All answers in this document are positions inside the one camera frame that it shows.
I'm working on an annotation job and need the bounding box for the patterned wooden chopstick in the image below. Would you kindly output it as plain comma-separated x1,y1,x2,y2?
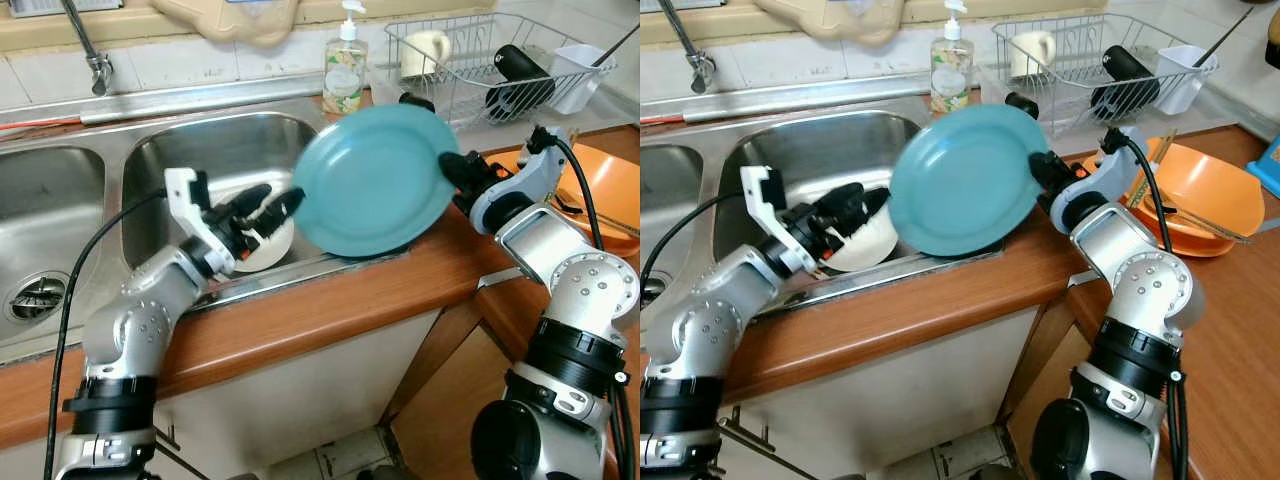
560,203,641,242
1165,205,1251,246
553,190,641,235
1128,188,1253,244

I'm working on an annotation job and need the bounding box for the metal cabinet handle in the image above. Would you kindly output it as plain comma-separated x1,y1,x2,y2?
150,425,186,469
715,405,801,471

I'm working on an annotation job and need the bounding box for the cream mug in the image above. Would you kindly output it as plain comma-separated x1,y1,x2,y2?
1008,30,1058,79
400,30,453,81

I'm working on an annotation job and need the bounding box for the white bowl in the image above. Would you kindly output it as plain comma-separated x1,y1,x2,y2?
222,183,297,273
815,185,896,273

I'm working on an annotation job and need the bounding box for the black utensil handle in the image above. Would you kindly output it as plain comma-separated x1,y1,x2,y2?
590,22,641,69
1192,5,1256,69

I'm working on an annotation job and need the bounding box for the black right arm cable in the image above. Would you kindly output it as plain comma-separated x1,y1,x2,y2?
548,133,641,480
1125,133,1193,480

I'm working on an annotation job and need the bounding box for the stainless steel double sink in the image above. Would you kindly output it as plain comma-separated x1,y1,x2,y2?
640,65,1006,311
0,72,413,366

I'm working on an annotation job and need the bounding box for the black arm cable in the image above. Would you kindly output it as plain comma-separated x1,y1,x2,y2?
548,133,641,480
640,190,746,301
1125,133,1193,480
43,188,169,480

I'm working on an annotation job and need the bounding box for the teal plate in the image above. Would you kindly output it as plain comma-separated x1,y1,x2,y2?
888,103,1053,258
291,103,464,258

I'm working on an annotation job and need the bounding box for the white cabinet door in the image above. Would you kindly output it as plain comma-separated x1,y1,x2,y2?
720,305,1041,471
150,308,443,476

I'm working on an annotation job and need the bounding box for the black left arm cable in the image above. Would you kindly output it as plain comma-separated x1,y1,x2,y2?
640,190,746,301
43,188,169,480

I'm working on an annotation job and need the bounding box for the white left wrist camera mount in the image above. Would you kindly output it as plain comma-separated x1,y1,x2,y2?
163,167,238,278
740,165,826,278

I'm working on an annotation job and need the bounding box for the orange bowl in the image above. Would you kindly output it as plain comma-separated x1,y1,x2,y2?
1080,142,1267,259
488,143,641,259

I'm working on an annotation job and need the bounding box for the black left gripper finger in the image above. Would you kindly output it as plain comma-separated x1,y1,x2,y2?
228,184,274,223
850,188,894,236
822,185,869,226
255,189,307,236

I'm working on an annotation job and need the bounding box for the white cutlery holder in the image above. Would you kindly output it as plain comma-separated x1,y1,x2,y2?
548,44,609,116
1152,44,1211,116

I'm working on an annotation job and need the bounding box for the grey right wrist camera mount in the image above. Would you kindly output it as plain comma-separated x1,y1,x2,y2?
1050,125,1151,236
468,127,568,237

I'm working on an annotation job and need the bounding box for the chrome sink faucet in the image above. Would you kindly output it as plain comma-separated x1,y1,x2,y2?
655,0,717,94
58,0,114,98

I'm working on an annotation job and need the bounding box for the brown cabinet door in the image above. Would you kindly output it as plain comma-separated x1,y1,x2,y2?
388,300,546,480
1000,295,1101,480

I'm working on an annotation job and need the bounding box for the wire dish rack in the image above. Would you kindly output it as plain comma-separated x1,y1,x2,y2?
990,12,1221,124
385,12,619,127

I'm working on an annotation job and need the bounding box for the black cylindrical bottle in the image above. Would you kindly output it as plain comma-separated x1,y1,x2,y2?
1090,44,1163,123
485,44,557,123

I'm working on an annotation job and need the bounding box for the floral label soap bottle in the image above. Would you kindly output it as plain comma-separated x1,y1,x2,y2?
321,0,370,116
929,0,976,114

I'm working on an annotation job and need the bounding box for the blue plastic item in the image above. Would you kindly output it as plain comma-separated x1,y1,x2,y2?
1245,135,1280,199

